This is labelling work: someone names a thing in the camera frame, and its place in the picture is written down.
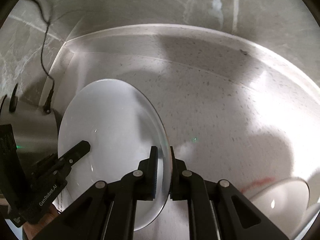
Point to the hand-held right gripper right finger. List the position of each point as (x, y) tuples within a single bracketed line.
[(175, 180)]

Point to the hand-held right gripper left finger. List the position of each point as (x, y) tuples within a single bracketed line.
[(153, 177)]

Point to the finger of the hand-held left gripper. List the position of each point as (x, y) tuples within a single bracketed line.
[(80, 148)]

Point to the large white bowl dark rim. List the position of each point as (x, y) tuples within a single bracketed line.
[(110, 120)]

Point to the red floral bowl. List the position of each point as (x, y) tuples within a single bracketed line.
[(275, 205)]

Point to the person's left hand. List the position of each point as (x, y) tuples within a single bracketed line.
[(47, 215)]

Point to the stainless steel rice cooker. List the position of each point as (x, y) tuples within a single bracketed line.
[(32, 127)]

